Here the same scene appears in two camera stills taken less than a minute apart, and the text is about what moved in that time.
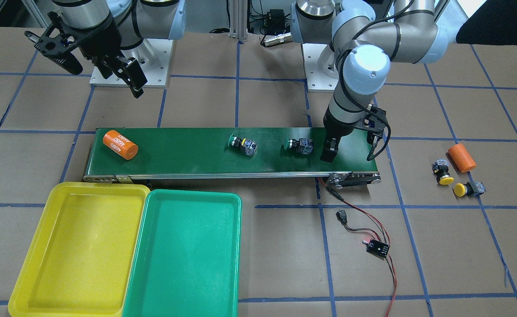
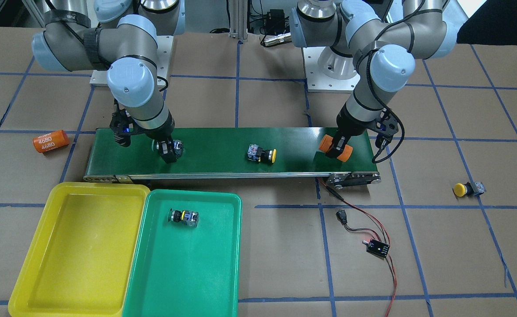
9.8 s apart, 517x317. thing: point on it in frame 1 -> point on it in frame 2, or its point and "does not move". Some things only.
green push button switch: x=248 y=147 -> x=190 y=218
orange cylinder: x=459 y=158 -> x=326 y=143
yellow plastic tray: x=79 y=261 does not move
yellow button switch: x=460 y=190 does not move
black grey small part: x=303 y=145 -> x=178 y=145
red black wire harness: x=342 y=216 does not move
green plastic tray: x=187 y=260 does not move
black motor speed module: x=377 y=247 does not move
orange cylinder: x=120 y=145 -> x=50 y=141
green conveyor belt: x=117 y=154 does not move
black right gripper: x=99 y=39 -> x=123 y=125
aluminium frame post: x=238 y=19 does not move
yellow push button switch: x=440 y=167 -> x=256 y=153
